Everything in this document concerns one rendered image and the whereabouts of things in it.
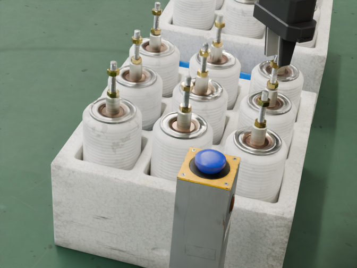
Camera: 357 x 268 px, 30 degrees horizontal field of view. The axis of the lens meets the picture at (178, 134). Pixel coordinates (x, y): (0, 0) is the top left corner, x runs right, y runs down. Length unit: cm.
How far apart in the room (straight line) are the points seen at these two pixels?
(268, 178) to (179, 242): 19
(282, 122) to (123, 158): 27
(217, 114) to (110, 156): 20
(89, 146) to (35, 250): 22
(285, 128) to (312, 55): 40
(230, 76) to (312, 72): 32
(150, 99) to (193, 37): 39
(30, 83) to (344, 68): 82
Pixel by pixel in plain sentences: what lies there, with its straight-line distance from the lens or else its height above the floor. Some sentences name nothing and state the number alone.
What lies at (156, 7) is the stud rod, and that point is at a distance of 123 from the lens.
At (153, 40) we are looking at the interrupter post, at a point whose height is 27.
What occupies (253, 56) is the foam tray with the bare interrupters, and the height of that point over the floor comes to 15.
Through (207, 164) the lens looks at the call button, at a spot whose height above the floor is 33.
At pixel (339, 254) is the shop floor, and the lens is 125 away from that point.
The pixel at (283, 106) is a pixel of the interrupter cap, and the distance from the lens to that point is 113.
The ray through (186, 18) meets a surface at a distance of 152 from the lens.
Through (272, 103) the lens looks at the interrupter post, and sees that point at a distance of 112.
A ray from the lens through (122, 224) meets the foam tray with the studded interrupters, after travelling 111.
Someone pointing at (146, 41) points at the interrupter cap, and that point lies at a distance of 129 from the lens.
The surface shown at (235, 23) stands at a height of 21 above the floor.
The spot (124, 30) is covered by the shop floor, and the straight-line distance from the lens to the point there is 191.
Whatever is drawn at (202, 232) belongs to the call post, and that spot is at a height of 23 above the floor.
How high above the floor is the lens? 83
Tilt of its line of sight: 34 degrees down
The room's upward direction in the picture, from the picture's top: 5 degrees clockwise
